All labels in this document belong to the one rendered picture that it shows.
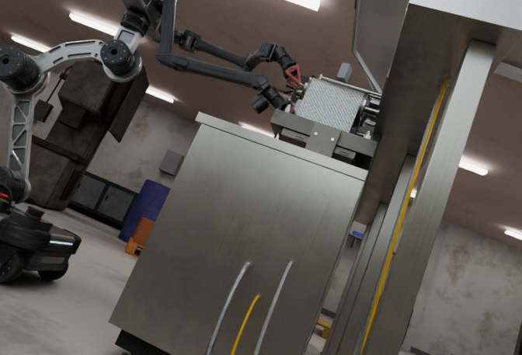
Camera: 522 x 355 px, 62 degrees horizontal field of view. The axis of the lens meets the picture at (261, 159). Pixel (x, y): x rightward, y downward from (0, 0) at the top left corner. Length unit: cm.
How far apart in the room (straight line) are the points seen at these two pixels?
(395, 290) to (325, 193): 62
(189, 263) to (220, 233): 14
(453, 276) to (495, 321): 125
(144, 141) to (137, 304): 961
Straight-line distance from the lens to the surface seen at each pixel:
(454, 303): 1097
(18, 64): 247
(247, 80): 192
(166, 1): 214
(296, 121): 165
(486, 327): 1126
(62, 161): 667
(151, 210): 657
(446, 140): 104
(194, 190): 158
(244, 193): 153
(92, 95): 685
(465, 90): 110
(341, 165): 153
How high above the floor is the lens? 48
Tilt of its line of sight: 12 degrees up
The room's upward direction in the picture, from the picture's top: 23 degrees clockwise
